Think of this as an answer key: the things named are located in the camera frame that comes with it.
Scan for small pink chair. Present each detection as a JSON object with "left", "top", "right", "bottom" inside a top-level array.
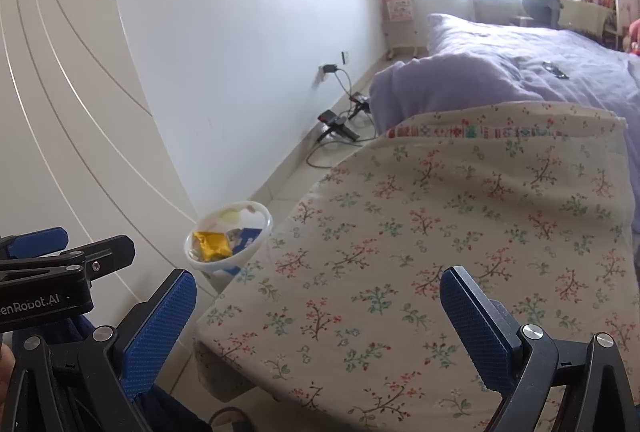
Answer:
[{"left": 381, "top": 0, "right": 419, "bottom": 58}]

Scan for black glasses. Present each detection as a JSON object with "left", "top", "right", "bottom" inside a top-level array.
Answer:
[{"left": 542, "top": 60, "right": 570, "bottom": 80}]

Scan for white door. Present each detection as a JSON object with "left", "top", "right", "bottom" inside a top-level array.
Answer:
[{"left": 0, "top": 0, "right": 201, "bottom": 313}]

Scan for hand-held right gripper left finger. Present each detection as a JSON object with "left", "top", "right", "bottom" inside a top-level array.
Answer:
[{"left": 0, "top": 267, "right": 197, "bottom": 432}]

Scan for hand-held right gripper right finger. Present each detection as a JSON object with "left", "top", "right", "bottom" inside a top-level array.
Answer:
[{"left": 439, "top": 265, "right": 640, "bottom": 432}]

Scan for white plastic waste bin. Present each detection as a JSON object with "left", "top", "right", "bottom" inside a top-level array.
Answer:
[{"left": 183, "top": 200, "right": 274, "bottom": 293}]

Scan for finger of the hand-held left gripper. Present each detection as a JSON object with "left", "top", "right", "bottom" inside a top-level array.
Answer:
[
  {"left": 0, "top": 226, "right": 70, "bottom": 261},
  {"left": 0, "top": 235, "right": 136, "bottom": 285}
]

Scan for floral beige blanket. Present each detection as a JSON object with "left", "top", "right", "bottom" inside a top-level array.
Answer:
[{"left": 192, "top": 101, "right": 640, "bottom": 432}]

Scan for black and red floor device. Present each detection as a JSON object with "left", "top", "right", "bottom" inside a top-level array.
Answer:
[{"left": 318, "top": 109, "right": 361, "bottom": 143}]

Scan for blue tissue packet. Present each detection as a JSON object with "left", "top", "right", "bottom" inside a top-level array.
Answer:
[{"left": 227, "top": 227, "right": 264, "bottom": 255}]

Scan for yellow plastic wrapper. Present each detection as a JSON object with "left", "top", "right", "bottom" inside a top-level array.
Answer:
[{"left": 193, "top": 230, "right": 232, "bottom": 261}]

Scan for white desk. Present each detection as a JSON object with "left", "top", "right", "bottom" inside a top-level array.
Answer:
[{"left": 559, "top": 0, "right": 619, "bottom": 38}]

